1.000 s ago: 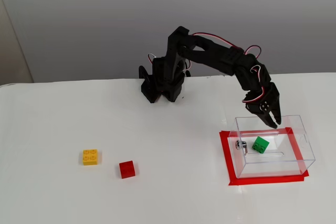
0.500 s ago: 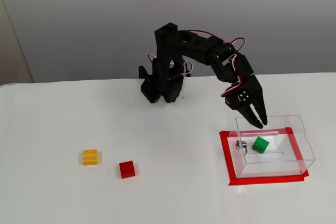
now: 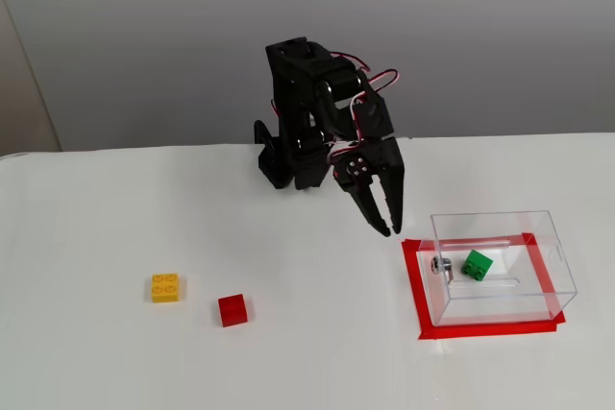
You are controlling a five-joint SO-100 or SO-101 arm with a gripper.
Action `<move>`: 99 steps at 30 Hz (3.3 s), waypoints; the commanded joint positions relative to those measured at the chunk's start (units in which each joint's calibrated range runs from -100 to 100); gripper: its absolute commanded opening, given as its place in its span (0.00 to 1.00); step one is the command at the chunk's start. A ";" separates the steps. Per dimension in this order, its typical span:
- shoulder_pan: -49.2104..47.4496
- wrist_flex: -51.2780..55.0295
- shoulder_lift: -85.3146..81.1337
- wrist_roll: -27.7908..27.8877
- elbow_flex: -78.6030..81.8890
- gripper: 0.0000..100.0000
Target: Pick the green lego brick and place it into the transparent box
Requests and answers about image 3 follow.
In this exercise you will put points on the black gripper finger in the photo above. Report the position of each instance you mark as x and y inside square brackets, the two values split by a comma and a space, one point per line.
[395, 179]
[362, 189]

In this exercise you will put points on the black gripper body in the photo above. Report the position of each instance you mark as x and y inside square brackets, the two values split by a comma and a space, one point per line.
[384, 166]

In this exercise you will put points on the green lego brick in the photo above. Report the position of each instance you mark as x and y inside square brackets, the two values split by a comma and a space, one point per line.
[476, 266]

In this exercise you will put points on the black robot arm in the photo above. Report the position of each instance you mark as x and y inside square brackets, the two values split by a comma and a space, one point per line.
[288, 74]

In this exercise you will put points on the transparent plastic box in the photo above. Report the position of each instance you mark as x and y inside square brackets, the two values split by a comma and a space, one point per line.
[499, 299]

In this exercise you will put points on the red lego brick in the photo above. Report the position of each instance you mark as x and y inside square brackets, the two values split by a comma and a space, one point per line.
[235, 310]

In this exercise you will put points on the yellow lego brick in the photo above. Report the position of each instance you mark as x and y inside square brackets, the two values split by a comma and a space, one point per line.
[167, 288]

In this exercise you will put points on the silver metal lock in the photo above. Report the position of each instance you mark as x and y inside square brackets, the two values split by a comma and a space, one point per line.
[442, 268]

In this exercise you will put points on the red tape frame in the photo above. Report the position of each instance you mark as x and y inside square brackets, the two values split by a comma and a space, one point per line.
[412, 285]

